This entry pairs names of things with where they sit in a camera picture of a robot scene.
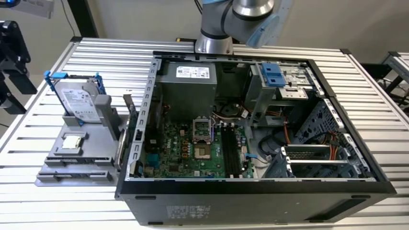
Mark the black PC case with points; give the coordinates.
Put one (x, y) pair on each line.
(224, 208)

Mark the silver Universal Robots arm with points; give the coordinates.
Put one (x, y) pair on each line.
(218, 21)

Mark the black table corner cap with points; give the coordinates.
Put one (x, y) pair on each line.
(76, 39)
(346, 51)

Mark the grey parts rack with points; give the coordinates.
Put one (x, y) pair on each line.
(99, 143)

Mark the grey disk bay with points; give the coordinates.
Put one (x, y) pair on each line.
(319, 162)

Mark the aluminium side table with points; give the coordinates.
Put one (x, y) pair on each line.
(398, 58)

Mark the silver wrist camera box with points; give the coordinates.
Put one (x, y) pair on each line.
(35, 8)

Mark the black cooling fan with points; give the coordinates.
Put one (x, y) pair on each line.
(230, 109)

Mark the graphics card with silver bracket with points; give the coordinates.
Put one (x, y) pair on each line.
(132, 117)

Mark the CPU socket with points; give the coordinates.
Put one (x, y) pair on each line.
(203, 151)

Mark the thin locking lever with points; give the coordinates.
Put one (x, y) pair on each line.
(212, 131)

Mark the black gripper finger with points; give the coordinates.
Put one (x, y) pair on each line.
(18, 48)

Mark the hard disk in blue carrier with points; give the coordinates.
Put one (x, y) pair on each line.
(76, 103)

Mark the silver CPU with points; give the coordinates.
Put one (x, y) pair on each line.
(72, 142)

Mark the black RAM slot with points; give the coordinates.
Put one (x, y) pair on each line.
(230, 148)
(238, 148)
(234, 148)
(226, 148)

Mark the green motherboard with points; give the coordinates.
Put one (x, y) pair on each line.
(174, 155)

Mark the black post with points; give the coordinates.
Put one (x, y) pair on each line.
(87, 19)

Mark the blue drive bay latch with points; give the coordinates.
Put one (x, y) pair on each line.
(274, 74)

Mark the grey power supply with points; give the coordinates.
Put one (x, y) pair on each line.
(187, 100)

